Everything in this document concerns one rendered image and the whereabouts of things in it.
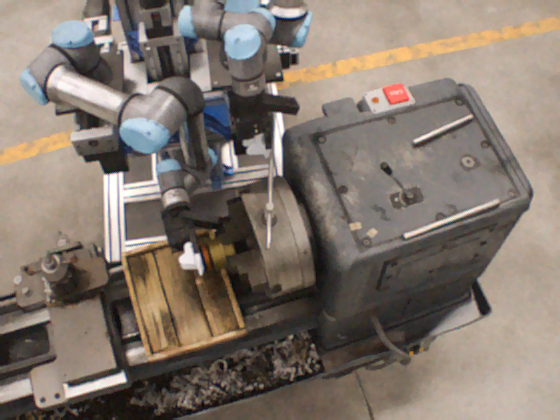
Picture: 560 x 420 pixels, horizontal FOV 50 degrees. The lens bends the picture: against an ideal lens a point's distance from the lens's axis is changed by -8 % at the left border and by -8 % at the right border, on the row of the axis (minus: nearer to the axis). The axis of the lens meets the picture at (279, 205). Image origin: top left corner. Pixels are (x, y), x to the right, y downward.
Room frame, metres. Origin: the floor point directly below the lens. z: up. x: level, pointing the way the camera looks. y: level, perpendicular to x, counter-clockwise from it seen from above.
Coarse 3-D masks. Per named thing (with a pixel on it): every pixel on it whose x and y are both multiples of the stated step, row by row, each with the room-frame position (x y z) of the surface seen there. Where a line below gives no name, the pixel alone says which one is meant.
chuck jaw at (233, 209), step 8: (240, 192) 0.85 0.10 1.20; (248, 192) 0.85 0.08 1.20; (232, 200) 0.84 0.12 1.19; (240, 200) 0.83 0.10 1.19; (232, 208) 0.81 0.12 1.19; (240, 208) 0.81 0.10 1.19; (232, 216) 0.79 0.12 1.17; (240, 216) 0.80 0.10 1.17; (224, 224) 0.78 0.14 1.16; (232, 224) 0.78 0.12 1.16; (240, 224) 0.78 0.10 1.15; (224, 232) 0.77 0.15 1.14; (232, 232) 0.77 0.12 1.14; (240, 232) 0.77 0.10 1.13; (248, 232) 0.77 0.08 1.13; (224, 240) 0.75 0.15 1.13; (232, 240) 0.75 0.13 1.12
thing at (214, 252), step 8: (216, 240) 0.75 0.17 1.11; (200, 248) 0.73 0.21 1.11; (208, 248) 0.73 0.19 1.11; (216, 248) 0.73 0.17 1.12; (224, 248) 0.73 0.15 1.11; (232, 248) 0.73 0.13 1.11; (208, 256) 0.71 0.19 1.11; (216, 256) 0.71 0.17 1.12; (224, 256) 0.71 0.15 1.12; (208, 264) 0.69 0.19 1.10; (216, 264) 0.69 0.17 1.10; (224, 264) 0.69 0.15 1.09
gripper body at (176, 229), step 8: (168, 208) 0.86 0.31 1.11; (176, 208) 0.86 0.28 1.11; (184, 208) 0.86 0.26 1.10; (168, 216) 0.84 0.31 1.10; (176, 216) 0.84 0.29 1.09; (168, 224) 0.82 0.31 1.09; (176, 224) 0.80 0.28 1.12; (184, 224) 0.81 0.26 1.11; (192, 224) 0.80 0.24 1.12; (168, 232) 0.78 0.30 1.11; (176, 232) 0.78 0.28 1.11; (184, 232) 0.78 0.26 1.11; (168, 240) 0.76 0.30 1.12; (176, 240) 0.76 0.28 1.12; (184, 240) 0.76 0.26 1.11; (176, 248) 0.75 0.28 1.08; (184, 248) 0.75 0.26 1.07
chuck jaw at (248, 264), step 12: (252, 252) 0.72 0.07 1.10; (228, 264) 0.69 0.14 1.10; (240, 264) 0.69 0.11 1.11; (252, 264) 0.69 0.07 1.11; (240, 276) 0.66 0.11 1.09; (252, 276) 0.65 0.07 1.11; (264, 276) 0.65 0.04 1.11; (252, 288) 0.62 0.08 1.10; (264, 288) 0.63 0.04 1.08; (276, 288) 0.62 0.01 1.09
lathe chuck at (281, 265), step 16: (256, 192) 0.84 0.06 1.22; (272, 192) 0.83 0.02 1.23; (256, 208) 0.78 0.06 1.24; (256, 224) 0.74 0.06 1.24; (272, 224) 0.74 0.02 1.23; (288, 224) 0.74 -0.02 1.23; (256, 240) 0.71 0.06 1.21; (272, 240) 0.70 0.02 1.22; (288, 240) 0.70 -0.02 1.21; (272, 256) 0.67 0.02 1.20; (288, 256) 0.67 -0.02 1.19; (272, 272) 0.64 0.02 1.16; (288, 272) 0.64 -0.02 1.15; (288, 288) 0.62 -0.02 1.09
